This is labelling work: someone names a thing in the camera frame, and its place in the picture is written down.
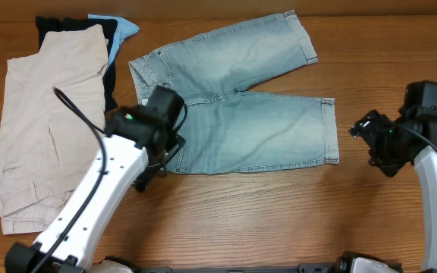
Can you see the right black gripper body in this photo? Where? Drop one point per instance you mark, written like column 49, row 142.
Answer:
column 372, row 137

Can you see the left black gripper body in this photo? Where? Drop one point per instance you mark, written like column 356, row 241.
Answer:
column 152, row 171

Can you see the light blue denim shorts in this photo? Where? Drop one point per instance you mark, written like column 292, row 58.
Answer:
column 230, row 127

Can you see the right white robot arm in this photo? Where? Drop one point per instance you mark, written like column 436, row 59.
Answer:
column 418, row 115

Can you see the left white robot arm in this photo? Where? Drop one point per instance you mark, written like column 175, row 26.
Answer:
column 137, row 143

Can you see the light blue folded shirt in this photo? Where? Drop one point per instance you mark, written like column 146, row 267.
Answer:
column 124, row 29

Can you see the beige cargo shorts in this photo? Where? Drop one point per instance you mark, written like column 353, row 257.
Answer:
column 45, row 149

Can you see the black folded garment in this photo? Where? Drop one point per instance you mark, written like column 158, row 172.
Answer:
column 109, row 27

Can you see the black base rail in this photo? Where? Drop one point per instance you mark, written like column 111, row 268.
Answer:
column 323, row 267

